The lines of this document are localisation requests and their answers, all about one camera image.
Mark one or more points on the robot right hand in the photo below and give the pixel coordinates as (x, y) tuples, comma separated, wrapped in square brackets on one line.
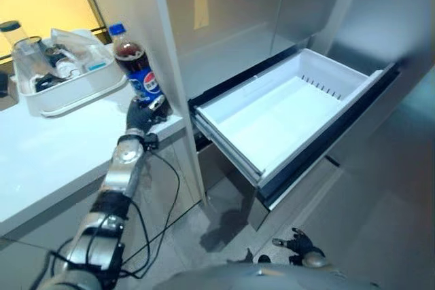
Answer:
[(301, 242)]

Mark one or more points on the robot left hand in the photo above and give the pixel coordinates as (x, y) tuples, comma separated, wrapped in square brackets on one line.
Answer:
[(136, 115)]

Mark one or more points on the Pepsi cola bottle blue cap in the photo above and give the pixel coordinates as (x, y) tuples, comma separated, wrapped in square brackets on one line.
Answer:
[(137, 67)]

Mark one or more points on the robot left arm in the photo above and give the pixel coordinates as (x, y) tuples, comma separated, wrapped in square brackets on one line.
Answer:
[(102, 215)]

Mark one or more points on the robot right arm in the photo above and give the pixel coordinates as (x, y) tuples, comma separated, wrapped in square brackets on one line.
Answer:
[(319, 263)]

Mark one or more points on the yellow sticker on refrigerator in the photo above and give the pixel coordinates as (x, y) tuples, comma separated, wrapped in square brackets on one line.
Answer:
[(200, 4)]

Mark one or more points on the white refrigerator drawer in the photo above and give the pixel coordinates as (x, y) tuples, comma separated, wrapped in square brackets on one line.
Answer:
[(289, 113)]

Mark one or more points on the silver refrigerator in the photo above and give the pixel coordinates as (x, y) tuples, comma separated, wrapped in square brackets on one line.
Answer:
[(306, 66)]

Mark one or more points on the robot silver torso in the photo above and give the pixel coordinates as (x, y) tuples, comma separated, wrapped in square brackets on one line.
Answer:
[(268, 276)]

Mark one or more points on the white box with blue label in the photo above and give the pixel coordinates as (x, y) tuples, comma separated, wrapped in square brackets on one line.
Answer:
[(98, 64)]

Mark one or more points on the white plastic dish tub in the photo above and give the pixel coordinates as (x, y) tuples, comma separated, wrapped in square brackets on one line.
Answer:
[(73, 81)]

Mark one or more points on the crumpled white plastic bag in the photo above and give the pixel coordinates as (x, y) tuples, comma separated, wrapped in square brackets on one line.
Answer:
[(76, 43)]

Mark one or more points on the clear glass blender jar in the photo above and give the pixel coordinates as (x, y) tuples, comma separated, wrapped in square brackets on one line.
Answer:
[(31, 62)]

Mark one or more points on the black object at counter edge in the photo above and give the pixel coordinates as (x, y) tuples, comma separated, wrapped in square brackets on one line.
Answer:
[(3, 83)]

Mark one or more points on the clear jar with dark lid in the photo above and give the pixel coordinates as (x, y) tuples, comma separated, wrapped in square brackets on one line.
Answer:
[(13, 32)]

